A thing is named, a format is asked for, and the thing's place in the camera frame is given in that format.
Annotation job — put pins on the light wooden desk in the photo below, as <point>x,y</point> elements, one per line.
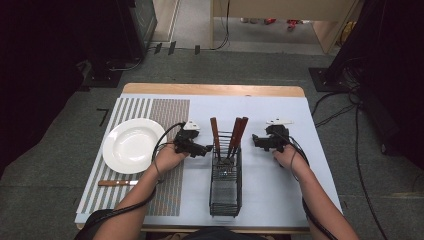
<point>283,8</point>

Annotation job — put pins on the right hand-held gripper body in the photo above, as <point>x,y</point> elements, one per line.
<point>278,136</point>

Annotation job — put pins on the striped woven placemat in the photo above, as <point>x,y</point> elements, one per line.
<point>170,113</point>

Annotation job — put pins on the white table cover sheet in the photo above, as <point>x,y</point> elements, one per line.
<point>273,186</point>

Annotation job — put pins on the dark cabinet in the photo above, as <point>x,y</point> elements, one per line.
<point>133,30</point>

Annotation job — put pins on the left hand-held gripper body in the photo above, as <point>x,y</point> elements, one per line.
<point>185,137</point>

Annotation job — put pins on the black stand base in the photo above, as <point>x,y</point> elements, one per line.
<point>328,80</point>

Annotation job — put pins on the person's left hand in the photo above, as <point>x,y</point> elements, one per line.
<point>168,159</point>

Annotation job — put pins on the white round plate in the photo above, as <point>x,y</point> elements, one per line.
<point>131,146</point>

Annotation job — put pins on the wooden table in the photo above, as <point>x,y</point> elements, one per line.
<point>213,89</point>

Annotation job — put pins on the person's right hand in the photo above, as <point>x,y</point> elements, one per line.
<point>287,157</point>

